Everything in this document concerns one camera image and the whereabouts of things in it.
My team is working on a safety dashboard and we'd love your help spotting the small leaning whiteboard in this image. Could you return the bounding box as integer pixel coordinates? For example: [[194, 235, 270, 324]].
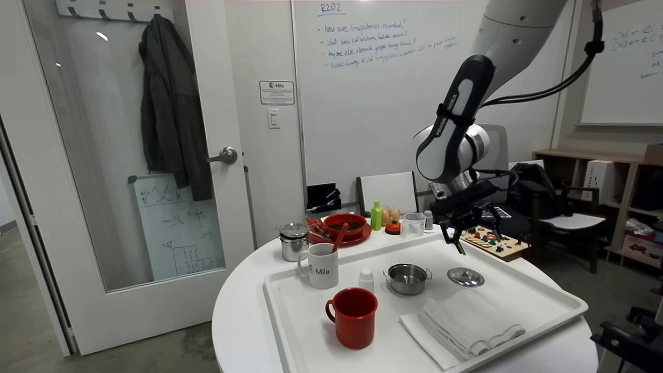
[[130, 173, 226, 282]]

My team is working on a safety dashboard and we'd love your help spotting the silver door handle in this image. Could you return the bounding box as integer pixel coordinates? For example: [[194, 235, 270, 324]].
[[208, 145, 240, 166]]

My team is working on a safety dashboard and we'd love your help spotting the large wall whiteboard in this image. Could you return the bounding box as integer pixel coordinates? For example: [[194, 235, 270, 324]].
[[291, 0, 494, 189]]

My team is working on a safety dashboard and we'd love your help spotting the wooden shelf unit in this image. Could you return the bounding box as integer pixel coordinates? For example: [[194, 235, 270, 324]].
[[535, 144, 663, 272]]

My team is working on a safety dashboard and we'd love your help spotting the red plastic cup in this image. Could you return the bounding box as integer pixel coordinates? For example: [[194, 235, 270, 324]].
[[323, 286, 382, 350]]

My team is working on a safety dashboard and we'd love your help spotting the folded white cloth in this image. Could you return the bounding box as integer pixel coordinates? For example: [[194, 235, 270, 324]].
[[398, 289, 529, 371]]

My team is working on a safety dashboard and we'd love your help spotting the wooden colourful toy board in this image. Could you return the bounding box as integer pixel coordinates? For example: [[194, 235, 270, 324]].
[[460, 225, 533, 264]]

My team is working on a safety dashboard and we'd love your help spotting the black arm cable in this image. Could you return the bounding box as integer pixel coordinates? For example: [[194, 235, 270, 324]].
[[481, 0, 607, 111]]

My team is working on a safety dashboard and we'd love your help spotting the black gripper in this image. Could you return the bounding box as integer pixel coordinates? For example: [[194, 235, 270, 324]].
[[432, 181, 513, 257]]

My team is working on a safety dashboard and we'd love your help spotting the large white tray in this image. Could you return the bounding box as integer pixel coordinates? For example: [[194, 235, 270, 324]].
[[263, 236, 590, 373]]

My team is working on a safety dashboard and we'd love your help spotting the white seat chair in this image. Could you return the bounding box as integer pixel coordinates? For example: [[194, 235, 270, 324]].
[[510, 162, 608, 273]]

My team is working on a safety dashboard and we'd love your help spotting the dark hanging jacket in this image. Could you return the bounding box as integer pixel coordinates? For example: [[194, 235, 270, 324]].
[[137, 13, 215, 204]]

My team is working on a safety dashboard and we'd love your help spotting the red plate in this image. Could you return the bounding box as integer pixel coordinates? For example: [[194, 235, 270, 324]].
[[307, 212, 373, 248]]

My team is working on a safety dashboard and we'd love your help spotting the white coat hook rail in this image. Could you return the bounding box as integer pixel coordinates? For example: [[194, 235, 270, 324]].
[[53, 0, 173, 23]]

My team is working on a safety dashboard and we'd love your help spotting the small white shaker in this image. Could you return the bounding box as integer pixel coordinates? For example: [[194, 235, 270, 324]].
[[356, 268, 376, 293]]

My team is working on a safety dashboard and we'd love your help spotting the clear glass cup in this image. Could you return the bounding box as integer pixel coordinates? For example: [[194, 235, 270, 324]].
[[401, 212, 428, 236]]

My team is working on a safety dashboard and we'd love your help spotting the green bottle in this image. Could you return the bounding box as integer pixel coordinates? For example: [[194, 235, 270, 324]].
[[368, 201, 385, 232]]

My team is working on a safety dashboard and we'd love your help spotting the silver metal canister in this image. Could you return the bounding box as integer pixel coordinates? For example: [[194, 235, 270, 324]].
[[277, 223, 310, 264]]

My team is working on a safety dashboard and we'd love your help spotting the white wall sign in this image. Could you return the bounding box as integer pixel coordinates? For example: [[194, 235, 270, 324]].
[[259, 80, 297, 108]]

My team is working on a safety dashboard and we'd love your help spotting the small silver pot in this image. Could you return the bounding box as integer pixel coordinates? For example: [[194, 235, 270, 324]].
[[383, 262, 434, 299]]

